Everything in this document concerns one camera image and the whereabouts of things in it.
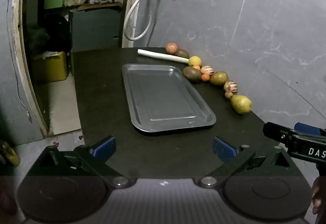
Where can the yellowish object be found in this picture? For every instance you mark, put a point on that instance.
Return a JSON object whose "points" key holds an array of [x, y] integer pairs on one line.
{"points": [[9, 154]]}

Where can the yellow bin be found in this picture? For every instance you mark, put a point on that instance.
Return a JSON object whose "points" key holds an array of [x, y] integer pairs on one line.
{"points": [[51, 67]]}

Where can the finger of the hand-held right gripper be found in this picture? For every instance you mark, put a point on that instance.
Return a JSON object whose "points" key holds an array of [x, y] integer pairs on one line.
{"points": [[273, 131], [307, 129]]}

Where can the black bag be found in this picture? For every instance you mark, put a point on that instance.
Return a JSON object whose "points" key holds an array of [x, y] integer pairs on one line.
{"points": [[48, 33]]}

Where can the green yellow mango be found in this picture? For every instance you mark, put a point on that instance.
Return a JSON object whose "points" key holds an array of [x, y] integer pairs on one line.
{"points": [[218, 78]]}

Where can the large dark brown fruit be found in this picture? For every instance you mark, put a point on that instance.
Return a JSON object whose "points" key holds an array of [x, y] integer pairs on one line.
{"points": [[192, 74]]}

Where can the dark cabinet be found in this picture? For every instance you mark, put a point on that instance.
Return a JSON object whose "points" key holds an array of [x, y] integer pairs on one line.
{"points": [[95, 30]]}

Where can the red apple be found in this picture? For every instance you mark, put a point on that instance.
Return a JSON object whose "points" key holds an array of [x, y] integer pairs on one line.
{"points": [[171, 47]]}

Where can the brown cardboard sheet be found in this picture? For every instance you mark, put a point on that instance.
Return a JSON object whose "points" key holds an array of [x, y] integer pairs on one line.
{"points": [[99, 5]]}

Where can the small brown kiwi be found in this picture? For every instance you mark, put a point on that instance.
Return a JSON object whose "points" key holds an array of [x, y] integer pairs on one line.
{"points": [[182, 53]]}

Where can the green box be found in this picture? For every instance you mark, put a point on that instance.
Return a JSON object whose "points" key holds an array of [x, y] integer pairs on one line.
{"points": [[54, 3]]}

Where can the small orange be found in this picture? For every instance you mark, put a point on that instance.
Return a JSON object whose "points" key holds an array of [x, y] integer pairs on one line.
{"points": [[196, 67], [205, 77]]}

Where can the striped pepino melon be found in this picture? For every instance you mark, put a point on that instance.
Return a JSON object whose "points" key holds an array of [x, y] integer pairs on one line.
{"points": [[207, 70], [230, 87]]}

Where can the grey metal tray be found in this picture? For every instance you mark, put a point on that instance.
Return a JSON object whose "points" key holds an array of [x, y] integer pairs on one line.
{"points": [[163, 98]]}

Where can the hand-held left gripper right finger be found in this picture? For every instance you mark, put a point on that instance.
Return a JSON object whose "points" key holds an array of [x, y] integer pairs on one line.
{"points": [[222, 149]]}

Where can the small brown nut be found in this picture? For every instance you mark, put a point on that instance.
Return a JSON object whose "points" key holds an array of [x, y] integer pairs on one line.
{"points": [[228, 95]]}

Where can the white plastic tube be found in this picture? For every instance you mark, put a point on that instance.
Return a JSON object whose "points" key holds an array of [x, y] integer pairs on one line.
{"points": [[163, 56]]}

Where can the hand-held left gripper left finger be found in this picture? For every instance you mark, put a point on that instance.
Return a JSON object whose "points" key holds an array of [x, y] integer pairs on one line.
{"points": [[105, 146]]}

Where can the yellow green pear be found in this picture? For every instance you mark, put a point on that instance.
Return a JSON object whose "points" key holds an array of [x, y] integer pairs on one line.
{"points": [[241, 103]]}

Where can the yellow lemon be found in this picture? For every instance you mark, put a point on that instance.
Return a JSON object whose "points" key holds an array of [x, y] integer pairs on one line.
{"points": [[194, 61]]}

